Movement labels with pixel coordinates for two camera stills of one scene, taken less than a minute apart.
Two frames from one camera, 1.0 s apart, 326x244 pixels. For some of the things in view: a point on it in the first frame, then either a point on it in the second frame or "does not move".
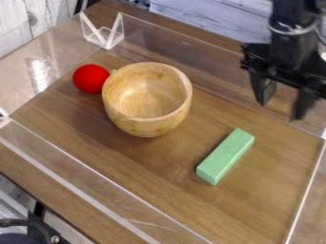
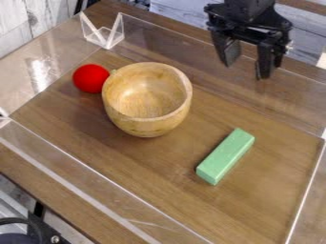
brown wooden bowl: x=147 y=96 does not move
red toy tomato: x=89 y=76 does not move
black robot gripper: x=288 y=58 to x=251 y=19
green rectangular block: x=225 y=153 does not move
